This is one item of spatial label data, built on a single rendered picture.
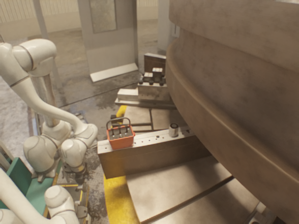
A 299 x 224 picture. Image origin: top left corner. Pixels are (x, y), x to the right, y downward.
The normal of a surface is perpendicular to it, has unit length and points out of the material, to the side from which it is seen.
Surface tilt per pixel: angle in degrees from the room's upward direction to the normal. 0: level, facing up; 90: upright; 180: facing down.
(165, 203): 0
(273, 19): 90
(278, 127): 72
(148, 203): 0
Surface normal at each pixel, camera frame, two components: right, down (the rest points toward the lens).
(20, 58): 0.84, -0.02
